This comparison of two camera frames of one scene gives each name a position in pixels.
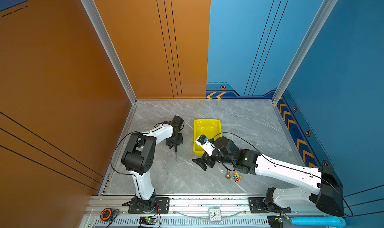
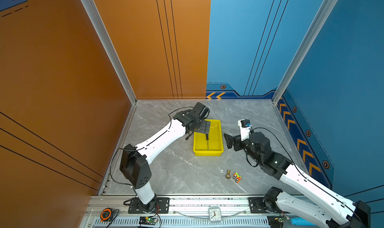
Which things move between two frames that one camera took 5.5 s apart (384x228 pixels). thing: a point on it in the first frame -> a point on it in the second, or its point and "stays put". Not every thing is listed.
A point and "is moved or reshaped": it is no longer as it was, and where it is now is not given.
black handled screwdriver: x=175 y=150 is moved or reshaped
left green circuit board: x=147 y=220 stays put
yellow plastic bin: x=211 y=128 stays put
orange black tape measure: x=106 y=214 stays put
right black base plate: x=257 y=206 stays put
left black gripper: x=180 y=141 -> x=205 y=128
